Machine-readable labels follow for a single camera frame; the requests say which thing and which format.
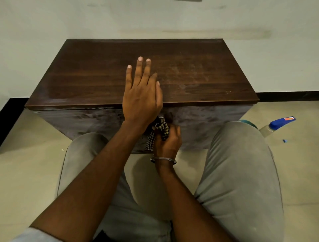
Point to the teal plastic basket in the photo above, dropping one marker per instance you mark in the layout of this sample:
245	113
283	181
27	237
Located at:
249	123

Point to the person's right leg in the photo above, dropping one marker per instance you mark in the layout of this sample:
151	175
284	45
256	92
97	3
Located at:
244	179

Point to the small blue scrap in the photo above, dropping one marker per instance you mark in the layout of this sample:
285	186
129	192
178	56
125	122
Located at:
285	141

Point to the white shirt sleeve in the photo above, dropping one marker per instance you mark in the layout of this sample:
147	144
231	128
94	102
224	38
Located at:
37	235

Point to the silver bangle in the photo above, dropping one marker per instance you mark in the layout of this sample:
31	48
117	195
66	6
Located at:
164	159

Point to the person's right forearm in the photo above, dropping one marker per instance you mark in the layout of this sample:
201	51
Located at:
194	207

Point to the person's right hand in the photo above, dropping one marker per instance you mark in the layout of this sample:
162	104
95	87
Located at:
168	145

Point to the person's left leg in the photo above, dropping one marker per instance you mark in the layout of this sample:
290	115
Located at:
79	154

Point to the person's left forearm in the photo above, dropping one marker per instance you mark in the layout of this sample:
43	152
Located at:
89	179

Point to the person's leg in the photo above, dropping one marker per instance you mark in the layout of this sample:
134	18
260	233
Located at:
79	154
244	179

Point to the blue-capped spray bottle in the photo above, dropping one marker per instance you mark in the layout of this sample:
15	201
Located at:
276	124

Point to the checkered cloth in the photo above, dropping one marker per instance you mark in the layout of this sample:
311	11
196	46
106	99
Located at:
163	129

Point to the black skirting board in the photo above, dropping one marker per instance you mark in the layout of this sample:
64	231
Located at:
286	96

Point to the dark wooden cabinet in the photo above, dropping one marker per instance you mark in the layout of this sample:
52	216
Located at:
87	74

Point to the person's left hand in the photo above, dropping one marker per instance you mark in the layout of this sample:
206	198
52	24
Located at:
142	99

